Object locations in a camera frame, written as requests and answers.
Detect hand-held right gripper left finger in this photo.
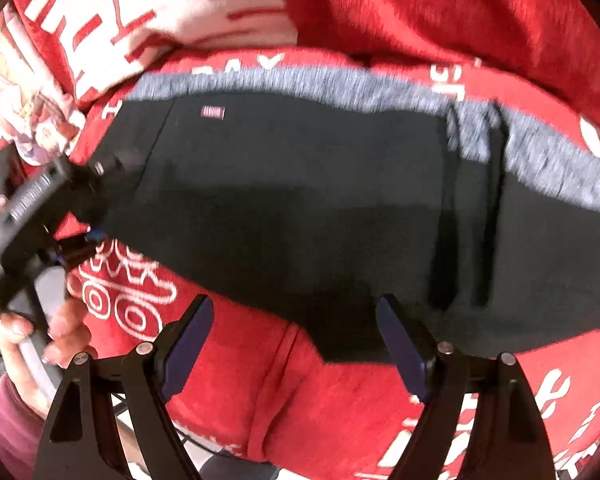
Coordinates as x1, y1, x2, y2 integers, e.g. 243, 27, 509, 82
32, 294, 216, 480

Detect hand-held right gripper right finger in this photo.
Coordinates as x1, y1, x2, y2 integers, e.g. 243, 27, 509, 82
375, 294, 556, 480

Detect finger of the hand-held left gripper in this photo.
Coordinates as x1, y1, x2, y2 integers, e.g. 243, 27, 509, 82
89, 154, 148, 183
52, 227, 108, 268

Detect black pants blue floral stripes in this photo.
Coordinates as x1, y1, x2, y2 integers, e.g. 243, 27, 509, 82
97, 71, 600, 367

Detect person's left forearm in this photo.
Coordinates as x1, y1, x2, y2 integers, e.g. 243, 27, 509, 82
0, 374, 48, 468

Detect person's left hand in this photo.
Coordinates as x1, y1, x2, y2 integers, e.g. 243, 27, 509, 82
0, 296, 93, 413

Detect red printed blanket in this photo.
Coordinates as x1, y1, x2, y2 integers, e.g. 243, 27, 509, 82
50, 45, 600, 480

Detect cartoon printed cushion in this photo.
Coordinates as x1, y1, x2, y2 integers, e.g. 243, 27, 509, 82
0, 4, 87, 167

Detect red quilt white print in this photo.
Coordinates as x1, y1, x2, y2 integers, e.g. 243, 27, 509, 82
11, 0, 600, 128

